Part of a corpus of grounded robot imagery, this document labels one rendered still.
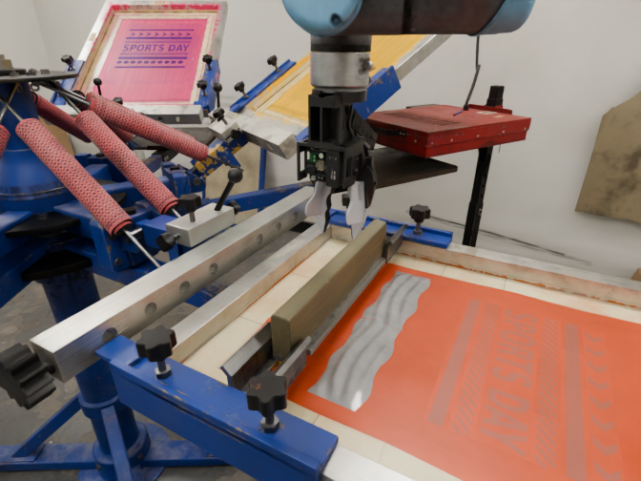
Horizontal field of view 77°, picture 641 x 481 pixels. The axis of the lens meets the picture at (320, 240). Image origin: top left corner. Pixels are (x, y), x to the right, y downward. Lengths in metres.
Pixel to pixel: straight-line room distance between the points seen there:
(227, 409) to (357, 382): 0.18
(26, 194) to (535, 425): 1.09
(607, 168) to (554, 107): 0.41
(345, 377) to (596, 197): 2.15
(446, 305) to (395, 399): 0.24
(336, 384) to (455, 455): 0.16
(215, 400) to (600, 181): 2.31
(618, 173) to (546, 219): 0.42
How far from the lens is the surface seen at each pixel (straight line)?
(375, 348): 0.63
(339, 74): 0.51
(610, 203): 2.59
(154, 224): 0.88
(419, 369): 0.61
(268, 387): 0.43
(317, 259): 0.86
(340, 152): 0.51
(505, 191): 2.64
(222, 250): 0.74
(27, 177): 1.16
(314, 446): 0.46
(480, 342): 0.69
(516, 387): 0.63
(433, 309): 0.74
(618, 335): 0.81
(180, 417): 0.54
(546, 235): 2.72
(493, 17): 0.42
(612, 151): 2.52
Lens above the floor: 1.37
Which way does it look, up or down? 26 degrees down
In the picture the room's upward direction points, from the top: straight up
